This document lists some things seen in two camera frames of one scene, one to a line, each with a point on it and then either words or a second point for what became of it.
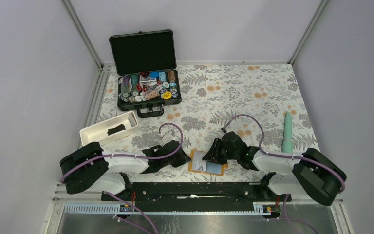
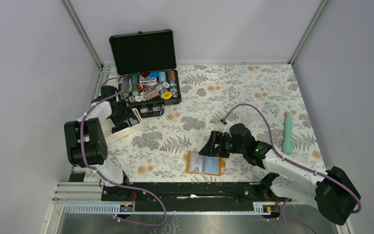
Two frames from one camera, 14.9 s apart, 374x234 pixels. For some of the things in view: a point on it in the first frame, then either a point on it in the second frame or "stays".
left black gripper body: x=178 y=161 → x=122 y=114
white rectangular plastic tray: x=115 y=127 stays
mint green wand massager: x=287 y=144 stays
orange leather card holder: x=198 y=165 stays
